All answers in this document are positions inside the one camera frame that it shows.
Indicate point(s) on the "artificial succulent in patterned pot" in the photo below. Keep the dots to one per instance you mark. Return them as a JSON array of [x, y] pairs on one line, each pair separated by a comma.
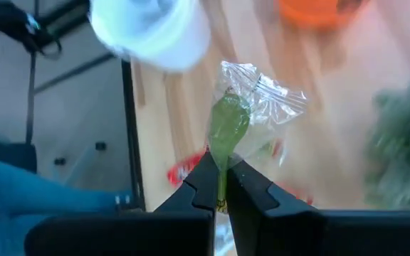
[[404, 149]]

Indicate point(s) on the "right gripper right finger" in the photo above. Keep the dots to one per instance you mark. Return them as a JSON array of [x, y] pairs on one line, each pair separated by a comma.
[[333, 234]]

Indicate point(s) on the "person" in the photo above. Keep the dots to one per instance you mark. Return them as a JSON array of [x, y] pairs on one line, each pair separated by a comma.
[[30, 199]]

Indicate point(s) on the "white plastic bucket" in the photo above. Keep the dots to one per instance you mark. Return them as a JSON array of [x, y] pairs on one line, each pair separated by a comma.
[[155, 32]]

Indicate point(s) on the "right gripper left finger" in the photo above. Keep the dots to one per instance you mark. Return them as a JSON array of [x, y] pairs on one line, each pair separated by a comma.
[[119, 234]]

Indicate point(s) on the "orange pumpkin face bucket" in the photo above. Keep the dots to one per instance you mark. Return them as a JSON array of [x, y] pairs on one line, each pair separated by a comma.
[[315, 12]]

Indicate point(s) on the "green candy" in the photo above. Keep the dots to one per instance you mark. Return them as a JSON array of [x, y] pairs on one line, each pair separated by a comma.
[[228, 124]]

